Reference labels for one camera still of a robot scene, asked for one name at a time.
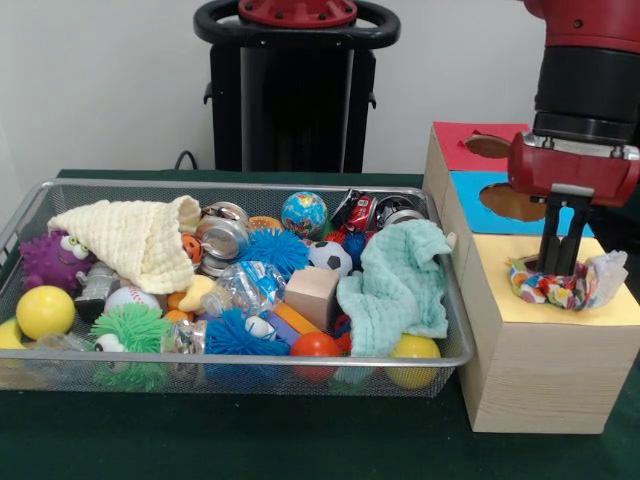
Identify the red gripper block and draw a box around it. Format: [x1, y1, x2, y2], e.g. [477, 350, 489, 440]
[507, 132, 640, 276]

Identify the small multicolour knotted cloth toy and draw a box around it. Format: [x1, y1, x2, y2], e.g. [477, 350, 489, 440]
[508, 250, 629, 311]

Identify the wooden box with three holes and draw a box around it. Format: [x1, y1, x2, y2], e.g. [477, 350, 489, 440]
[423, 122, 640, 435]

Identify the shallow clear mesh bin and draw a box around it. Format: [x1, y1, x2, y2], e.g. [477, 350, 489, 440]
[0, 178, 477, 399]

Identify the mint green cloth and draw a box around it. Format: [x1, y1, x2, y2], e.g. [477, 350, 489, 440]
[336, 219, 456, 359]

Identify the small soccer ball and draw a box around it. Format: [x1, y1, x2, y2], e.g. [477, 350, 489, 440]
[309, 240, 354, 277]

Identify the plain wooden block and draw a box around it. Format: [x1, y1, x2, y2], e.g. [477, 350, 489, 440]
[285, 266, 343, 332]

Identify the globe print ball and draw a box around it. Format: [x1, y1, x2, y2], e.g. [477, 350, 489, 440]
[281, 192, 329, 239]

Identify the orange ball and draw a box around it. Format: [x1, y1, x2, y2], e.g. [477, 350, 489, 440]
[290, 332, 341, 381]

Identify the blue spiky rubber ball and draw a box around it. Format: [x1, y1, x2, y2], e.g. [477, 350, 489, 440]
[238, 228, 311, 281]

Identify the dark green table cloth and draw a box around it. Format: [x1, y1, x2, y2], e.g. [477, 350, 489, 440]
[0, 168, 640, 480]

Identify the cream knitted cloth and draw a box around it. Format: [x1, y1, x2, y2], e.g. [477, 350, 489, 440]
[48, 196, 204, 295]

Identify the green fuzzy toy with eyes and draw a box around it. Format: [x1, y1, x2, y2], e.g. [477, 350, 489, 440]
[90, 305, 176, 393]

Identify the purple spiky toy with eyes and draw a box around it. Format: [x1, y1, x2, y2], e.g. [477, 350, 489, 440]
[20, 232, 96, 293]

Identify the yellow ball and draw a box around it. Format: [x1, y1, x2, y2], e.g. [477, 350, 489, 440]
[16, 286, 77, 341]

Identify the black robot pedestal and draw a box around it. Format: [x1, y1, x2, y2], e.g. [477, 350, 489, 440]
[194, 0, 401, 173]

